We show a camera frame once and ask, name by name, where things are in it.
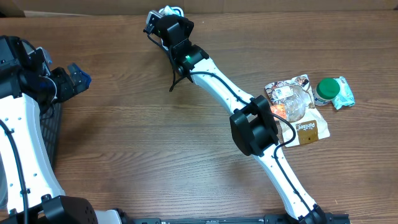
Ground brown white snack pouch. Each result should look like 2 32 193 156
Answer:
265 74 330 147

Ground green lid jar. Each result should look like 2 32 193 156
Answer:
313 78 340 106

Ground teal packet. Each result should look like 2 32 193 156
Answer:
331 77 355 110

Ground grey plastic mesh basket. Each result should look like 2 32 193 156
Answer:
40 103 62 170

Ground orange tissue pack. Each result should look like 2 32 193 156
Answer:
271 104 287 119

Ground white barcode scanner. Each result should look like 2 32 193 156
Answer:
159 6 184 17

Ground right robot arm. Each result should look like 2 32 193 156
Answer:
144 11 327 223

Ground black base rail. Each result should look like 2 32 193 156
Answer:
130 213 351 224

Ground green Kleenex tissue pack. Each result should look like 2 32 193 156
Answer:
162 6 175 16

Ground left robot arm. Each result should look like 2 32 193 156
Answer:
1 35 129 224

